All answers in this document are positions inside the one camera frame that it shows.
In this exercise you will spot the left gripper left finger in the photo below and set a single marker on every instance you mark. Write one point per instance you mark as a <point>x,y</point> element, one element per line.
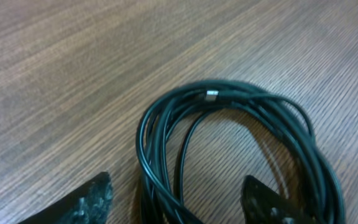
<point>90,203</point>

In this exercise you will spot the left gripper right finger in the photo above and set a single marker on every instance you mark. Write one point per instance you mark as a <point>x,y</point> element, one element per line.
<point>262,205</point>

